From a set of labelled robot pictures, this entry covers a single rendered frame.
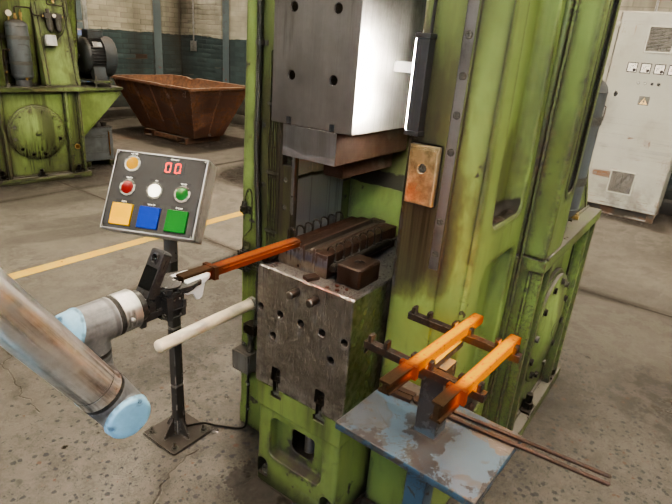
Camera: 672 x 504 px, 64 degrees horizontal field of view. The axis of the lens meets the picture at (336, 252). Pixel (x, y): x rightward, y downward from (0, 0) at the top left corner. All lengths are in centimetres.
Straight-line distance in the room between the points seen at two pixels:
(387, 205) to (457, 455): 99
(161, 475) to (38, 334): 142
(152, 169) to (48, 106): 446
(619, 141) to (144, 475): 567
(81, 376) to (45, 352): 8
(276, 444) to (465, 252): 105
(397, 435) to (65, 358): 83
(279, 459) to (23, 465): 100
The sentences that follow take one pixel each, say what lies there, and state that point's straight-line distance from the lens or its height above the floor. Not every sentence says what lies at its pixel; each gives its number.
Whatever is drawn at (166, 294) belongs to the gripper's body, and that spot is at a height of 104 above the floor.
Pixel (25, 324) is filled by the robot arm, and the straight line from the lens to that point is 97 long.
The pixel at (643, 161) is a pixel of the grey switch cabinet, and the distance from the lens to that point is 660.
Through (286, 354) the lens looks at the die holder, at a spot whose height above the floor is 63.
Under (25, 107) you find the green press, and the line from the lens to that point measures 627.
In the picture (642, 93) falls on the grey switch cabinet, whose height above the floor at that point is 132.
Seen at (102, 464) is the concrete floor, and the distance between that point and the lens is 243.
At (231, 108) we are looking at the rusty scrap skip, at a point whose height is 53.
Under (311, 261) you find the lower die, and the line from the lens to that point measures 168.
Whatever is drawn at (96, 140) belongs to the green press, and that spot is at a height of 31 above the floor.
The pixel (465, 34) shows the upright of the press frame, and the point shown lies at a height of 165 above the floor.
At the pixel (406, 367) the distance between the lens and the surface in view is 121.
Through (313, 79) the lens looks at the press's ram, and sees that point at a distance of 157.
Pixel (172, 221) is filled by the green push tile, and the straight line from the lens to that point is 186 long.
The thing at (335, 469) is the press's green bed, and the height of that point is 27.
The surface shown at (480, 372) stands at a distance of 125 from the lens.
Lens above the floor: 161
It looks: 22 degrees down
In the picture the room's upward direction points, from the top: 5 degrees clockwise
